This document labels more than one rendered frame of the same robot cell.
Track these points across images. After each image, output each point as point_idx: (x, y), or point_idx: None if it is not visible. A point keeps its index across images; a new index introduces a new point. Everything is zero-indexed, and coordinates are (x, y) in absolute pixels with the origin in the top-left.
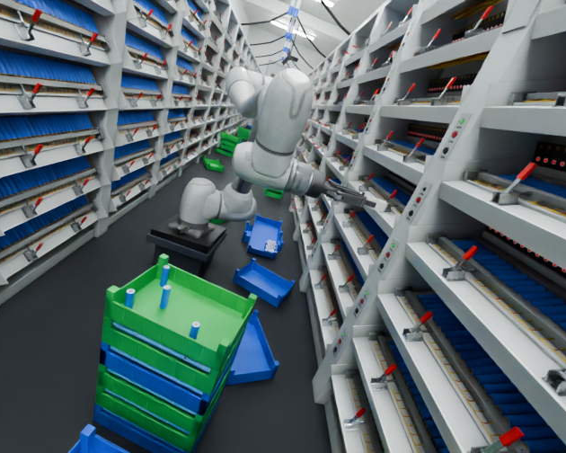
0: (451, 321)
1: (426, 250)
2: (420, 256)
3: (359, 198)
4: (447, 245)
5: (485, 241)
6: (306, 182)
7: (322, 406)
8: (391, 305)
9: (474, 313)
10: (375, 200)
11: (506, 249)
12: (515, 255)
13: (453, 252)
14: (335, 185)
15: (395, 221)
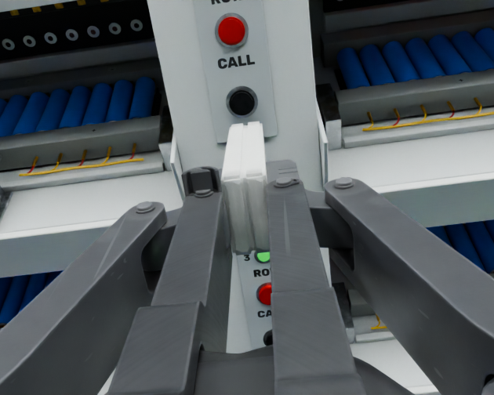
0: (467, 238)
1: (386, 159)
2: (441, 183)
3: (394, 207)
4: (398, 98)
5: (361, 33)
6: None
7: None
8: (400, 368)
9: None
10: (264, 153)
11: (418, 14)
12: (449, 11)
13: (431, 99)
14: (364, 394)
15: (183, 185)
